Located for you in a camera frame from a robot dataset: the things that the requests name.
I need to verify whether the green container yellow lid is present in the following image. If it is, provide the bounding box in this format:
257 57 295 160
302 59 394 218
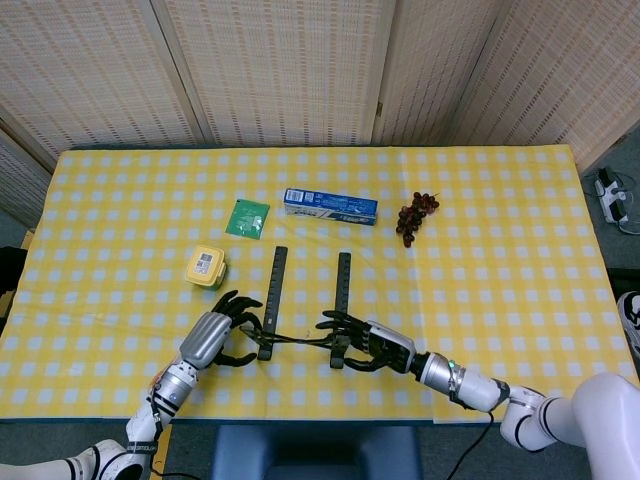
184 244 229 292

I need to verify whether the white power cable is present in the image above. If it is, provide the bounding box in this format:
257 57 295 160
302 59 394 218
613 172 640 234

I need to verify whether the green sachet packet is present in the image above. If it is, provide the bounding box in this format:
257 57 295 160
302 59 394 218
224 198 271 240

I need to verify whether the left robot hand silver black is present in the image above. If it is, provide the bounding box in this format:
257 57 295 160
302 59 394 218
178 289 264 372

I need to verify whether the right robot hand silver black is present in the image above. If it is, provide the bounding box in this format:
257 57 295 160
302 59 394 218
315 309 418 375

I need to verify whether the black and white shoe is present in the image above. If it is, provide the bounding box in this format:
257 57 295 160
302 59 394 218
615 291 640 362

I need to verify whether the yellow checkered tablecloth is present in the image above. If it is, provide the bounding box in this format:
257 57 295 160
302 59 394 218
0 145 640 425

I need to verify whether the white power strip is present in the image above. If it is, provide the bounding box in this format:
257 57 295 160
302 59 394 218
593 168 630 225

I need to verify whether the black folding laptop stand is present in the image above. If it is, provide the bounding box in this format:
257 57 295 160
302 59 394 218
239 245 353 370

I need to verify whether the beige woven folding screen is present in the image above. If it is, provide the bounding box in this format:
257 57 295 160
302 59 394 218
0 0 640 216

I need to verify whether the red grape bunch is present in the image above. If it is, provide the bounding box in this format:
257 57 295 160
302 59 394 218
395 191 442 249

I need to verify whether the black object beside table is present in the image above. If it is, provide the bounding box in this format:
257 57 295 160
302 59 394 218
0 244 27 296

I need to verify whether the blue robot base seat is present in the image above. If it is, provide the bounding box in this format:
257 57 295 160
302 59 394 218
212 424 424 480

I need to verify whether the blue toothpaste box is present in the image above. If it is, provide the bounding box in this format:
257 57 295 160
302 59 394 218
283 187 379 227

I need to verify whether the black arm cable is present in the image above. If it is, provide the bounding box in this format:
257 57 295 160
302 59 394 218
449 408 497 480

